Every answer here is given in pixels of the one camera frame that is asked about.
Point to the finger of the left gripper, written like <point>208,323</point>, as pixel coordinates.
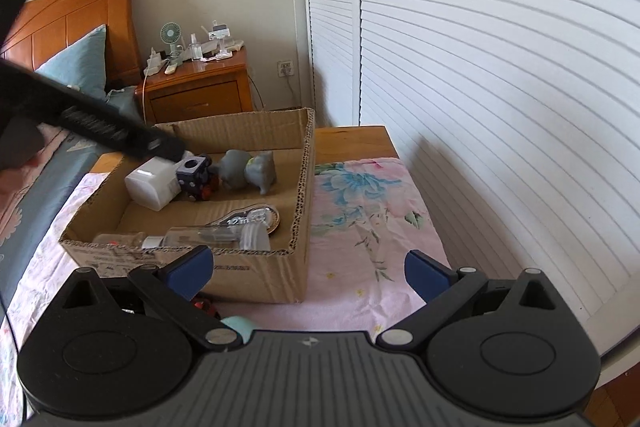
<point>100,122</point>

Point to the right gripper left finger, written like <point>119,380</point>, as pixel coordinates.
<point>169,291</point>

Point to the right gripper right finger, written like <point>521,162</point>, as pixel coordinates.
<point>445,293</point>

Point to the red toy train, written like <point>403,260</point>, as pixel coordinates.
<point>207,307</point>

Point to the bottle of yellow capsules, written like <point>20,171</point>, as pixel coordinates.
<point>134,240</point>

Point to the mint green round case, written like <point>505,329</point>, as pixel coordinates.
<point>243,326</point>

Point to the clear plastic jar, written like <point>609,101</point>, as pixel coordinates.
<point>251,237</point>

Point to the white translucent plastic case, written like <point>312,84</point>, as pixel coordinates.
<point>154,184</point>

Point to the dark blue toy block car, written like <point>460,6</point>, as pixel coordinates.
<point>197,177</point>

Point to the correction tape dispenser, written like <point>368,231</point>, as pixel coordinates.
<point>267,215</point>

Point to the grey elephant toy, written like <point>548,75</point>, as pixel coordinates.
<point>238,168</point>

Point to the blue pillow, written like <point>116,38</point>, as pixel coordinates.
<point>81,66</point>

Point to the blue bed sheet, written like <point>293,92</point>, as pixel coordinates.
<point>65,157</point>

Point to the wooden bed headboard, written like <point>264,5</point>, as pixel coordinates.
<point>46,27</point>

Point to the pink floral quilt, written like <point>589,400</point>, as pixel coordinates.
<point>13,181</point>

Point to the pink floral tablecloth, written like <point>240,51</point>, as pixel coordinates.
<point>366,215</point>

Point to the white power strip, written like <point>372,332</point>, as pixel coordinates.
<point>154,63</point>

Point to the brown cardboard box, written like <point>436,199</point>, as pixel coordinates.
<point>275,276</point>

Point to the white remote control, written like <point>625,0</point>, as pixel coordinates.
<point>171,67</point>

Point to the small green desk fan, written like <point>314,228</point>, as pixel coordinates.
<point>171,35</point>

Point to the wooden nightstand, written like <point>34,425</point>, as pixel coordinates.
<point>196,90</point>

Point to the clear spray bottle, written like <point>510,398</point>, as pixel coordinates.
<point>196,49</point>

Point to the white phone stand gadget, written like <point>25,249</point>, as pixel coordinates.
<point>220,35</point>

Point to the white louvred closet doors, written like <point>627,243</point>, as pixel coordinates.
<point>519,121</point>

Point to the wall power outlet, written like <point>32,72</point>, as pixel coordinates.
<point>285,69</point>

